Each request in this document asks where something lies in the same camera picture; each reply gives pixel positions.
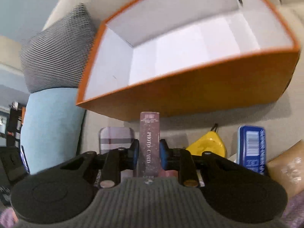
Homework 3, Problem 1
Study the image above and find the houndstooth cushion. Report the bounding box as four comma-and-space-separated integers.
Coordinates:
20, 3, 96, 93

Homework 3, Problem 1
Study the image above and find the photo card box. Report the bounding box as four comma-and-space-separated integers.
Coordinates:
137, 112, 161, 178

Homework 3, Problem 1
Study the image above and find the orange storage box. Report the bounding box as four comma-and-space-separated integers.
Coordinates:
77, 0, 300, 121

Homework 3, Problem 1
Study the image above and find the gold cardboard box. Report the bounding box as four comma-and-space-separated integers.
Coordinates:
267, 140, 304, 199

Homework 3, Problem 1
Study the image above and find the light blue cushion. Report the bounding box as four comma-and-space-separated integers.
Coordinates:
21, 88, 85, 174

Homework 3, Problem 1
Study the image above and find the plaid glasses case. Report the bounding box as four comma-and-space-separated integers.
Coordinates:
99, 127, 135, 154

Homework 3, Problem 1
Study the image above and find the purple fluffy rug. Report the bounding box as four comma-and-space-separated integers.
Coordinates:
1, 191, 303, 227

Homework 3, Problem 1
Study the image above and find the yellow tape measure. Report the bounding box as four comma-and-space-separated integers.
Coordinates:
186, 123, 227, 158

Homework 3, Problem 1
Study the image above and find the blue tin box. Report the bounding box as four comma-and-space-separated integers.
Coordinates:
237, 125, 266, 175

